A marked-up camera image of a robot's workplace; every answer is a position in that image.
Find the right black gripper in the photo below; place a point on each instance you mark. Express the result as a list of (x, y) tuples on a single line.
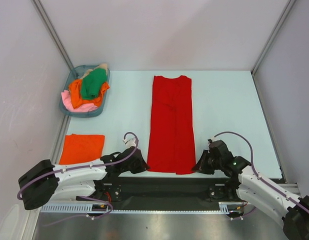
[(201, 167)]

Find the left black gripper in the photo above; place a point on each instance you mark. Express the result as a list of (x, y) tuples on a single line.
[(142, 166)]

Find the red t shirt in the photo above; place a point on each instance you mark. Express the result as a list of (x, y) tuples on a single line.
[(171, 141)]

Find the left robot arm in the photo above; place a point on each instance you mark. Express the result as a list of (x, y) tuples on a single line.
[(80, 181)]

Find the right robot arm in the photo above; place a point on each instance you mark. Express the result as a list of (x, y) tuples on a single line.
[(287, 209)]

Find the folded orange t shirt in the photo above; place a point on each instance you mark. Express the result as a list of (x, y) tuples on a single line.
[(81, 148)]

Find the pink garment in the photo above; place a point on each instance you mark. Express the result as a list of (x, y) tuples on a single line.
[(79, 107)]

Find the green garment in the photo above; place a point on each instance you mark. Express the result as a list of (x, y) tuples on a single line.
[(92, 83)]

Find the orange garment in basket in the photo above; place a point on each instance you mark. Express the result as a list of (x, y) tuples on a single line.
[(76, 85)]

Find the beige garment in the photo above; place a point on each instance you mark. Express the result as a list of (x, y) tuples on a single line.
[(100, 66)]

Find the blue plastic basket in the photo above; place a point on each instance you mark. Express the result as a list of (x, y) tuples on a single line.
[(75, 74)]

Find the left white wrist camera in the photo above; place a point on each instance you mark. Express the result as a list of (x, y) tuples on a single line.
[(132, 142)]

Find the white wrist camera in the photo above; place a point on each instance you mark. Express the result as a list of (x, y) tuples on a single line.
[(132, 142), (212, 140)]

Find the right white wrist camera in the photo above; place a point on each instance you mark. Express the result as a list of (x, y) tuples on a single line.
[(212, 140)]

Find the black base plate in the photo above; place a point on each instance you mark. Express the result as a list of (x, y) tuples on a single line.
[(168, 193)]

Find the white slotted cable duct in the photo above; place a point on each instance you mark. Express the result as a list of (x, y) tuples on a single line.
[(223, 208)]

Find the right aluminium corner post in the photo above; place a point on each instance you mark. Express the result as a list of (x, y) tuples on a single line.
[(273, 35)]

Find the aluminium corner post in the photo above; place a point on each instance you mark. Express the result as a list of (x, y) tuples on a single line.
[(273, 35), (39, 7)]

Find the left aluminium corner post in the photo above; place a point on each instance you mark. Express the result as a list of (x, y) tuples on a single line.
[(39, 7)]

